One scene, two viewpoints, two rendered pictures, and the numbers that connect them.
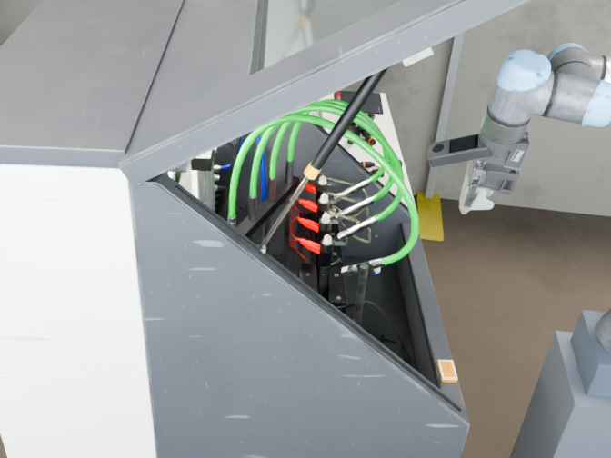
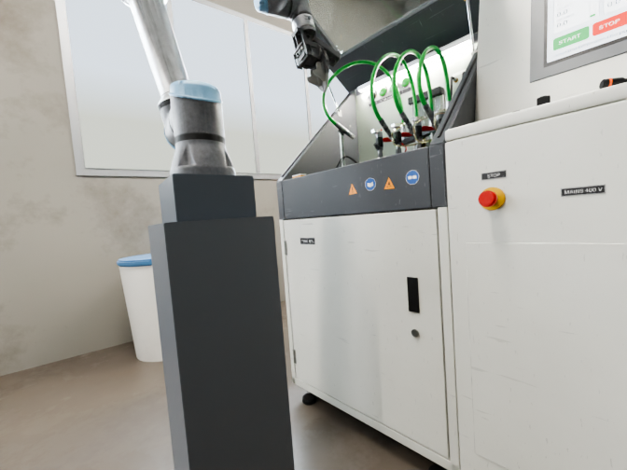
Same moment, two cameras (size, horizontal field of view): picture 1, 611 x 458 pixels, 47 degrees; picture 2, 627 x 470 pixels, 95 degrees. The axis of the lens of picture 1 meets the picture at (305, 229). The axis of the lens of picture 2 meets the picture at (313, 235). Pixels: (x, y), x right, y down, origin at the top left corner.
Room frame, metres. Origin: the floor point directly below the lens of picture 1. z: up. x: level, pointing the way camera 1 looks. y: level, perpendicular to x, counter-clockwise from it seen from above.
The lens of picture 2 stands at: (1.90, -1.02, 0.79)
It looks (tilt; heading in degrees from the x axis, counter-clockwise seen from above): 3 degrees down; 140
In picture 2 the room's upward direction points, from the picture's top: 4 degrees counter-clockwise
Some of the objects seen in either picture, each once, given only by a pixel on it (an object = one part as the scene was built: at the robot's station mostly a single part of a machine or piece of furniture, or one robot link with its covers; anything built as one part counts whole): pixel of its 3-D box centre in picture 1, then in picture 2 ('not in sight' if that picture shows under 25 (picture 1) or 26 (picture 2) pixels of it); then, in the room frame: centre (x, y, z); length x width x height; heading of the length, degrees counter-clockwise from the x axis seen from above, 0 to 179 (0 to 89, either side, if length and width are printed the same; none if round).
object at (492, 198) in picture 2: not in sight; (489, 199); (1.66, -0.30, 0.80); 0.05 x 0.04 x 0.05; 4
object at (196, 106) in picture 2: not in sight; (197, 113); (1.17, -0.75, 1.07); 0.13 x 0.12 x 0.14; 172
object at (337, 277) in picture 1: (318, 277); not in sight; (1.31, -0.04, 0.91); 0.34 x 0.10 x 0.15; 4
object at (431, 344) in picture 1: (422, 326); (343, 191); (1.21, -0.29, 0.87); 0.62 x 0.04 x 0.16; 4
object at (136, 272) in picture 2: not in sight; (167, 300); (-0.20, -0.56, 0.31); 0.51 x 0.51 x 0.62
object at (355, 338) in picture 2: not in sight; (348, 313); (1.21, -0.30, 0.44); 0.65 x 0.02 x 0.68; 4
